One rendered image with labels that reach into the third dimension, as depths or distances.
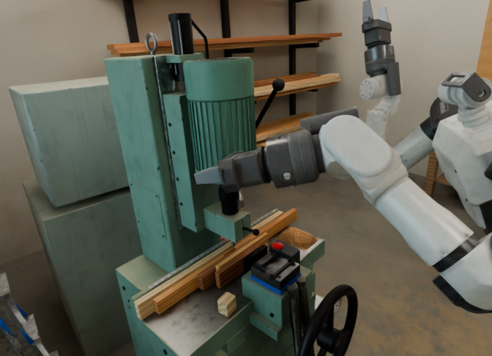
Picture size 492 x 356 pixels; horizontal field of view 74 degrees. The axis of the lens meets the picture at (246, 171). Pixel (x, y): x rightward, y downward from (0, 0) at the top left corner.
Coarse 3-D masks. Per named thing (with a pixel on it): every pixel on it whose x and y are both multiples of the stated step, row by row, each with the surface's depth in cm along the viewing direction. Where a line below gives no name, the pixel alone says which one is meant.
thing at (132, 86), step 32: (128, 64) 91; (128, 96) 96; (128, 128) 102; (160, 128) 95; (128, 160) 109; (160, 160) 97; (160, 192) 101; (160, 224) 107; (160, 256) 115; (192, 256) 115
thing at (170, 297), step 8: (280, 216) 120; (288, 216) 121; (296, 216) 125; (272, 224) 115; (280, 224) 118; (288, 224) 122; (272, 232) 115; (248, 240) 107; (208, 264) 96; (184, 280) 90; (192, 280) 91; (176, 288) 88; (184, 288) 89; (192, 288) 91; (160, 296) 85; (168, 296) 85; (176, 296) 88; (184, 296) 90; (160, 304) 84; (168, 304) 86; (160, 312) 84
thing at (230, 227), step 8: (208, 208) 101; (216, 208) 101; (208, 216) 100; (216, 216) 98; (224, 216) 96; (232, 216) 96; (240, 216) 95; (248, 216) 97; (208, 224) 102; (216, 224) 99; (224, 224) 96; (232, 224) 93; (240, 224) 95; (248, 224) 98; (216, 232) 100; (224, 232) 97; (232, 232) 94; (240, 232) 95; (248, 232) 98; (232, 240) 96
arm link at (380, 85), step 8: (368, 64) 103; (376, 64) 101; (384, 64) 100; (392, 64) 98; (368, 72) 104; (376, 72) 102; (384, 72) 102; (392, 72) 98; (368, 80) 102; (376, 80) 101; (384, 80) 101; (392, 80) 99; (360, 88) 106; (368, 88) 102; (376, 88) 101; (384, 88) 102; (392, 88) 99; (368, 96) 103; (376, 96) 102; (384, 96) 104; (392, 96) 105
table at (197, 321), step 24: (312, 264) 109; (216, 288) 92; (240, 288) 92; (168, 312) 85; (192, 312) 84; (216, 312) 84; (240, 312) 84; (144, 336) 85; (168, 336) 78; (192, 336) 77; (216, 336) 78
